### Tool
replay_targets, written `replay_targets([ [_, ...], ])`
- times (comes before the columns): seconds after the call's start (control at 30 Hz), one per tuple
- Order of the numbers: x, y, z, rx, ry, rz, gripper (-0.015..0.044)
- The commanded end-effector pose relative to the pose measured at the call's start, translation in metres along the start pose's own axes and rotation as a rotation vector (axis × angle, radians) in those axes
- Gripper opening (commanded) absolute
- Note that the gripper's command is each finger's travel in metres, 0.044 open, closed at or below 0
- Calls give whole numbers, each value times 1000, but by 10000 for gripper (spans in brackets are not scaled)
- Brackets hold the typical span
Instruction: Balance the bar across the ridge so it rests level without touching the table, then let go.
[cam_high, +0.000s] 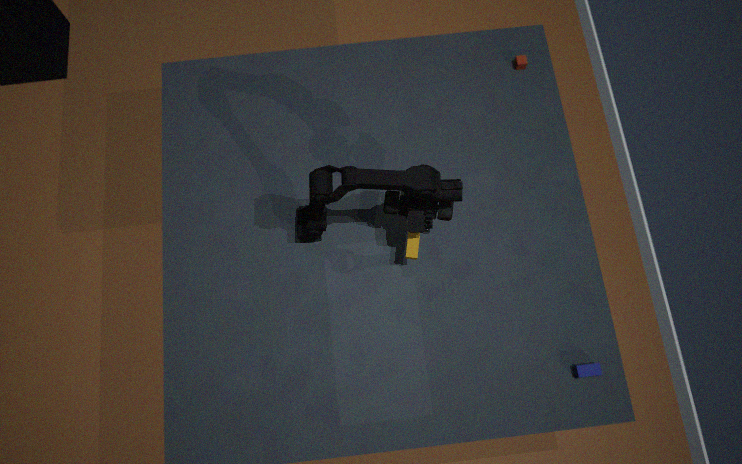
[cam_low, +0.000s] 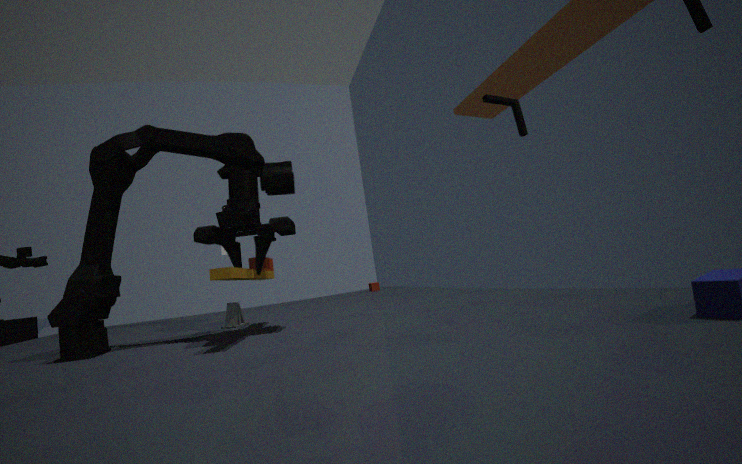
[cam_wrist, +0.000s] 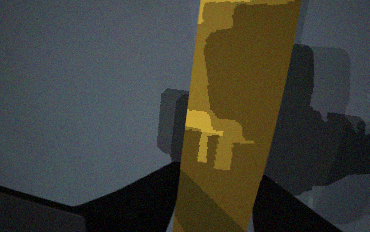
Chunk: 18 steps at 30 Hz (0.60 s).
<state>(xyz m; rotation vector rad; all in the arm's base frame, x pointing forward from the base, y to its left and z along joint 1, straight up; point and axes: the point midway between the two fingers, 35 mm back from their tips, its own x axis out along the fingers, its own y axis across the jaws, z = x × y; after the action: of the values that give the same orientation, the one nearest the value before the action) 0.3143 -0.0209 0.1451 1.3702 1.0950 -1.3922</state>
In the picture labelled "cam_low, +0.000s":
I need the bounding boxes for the yellow bar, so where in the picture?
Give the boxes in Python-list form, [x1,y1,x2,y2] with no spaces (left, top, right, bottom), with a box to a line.
[210,257,274,281]

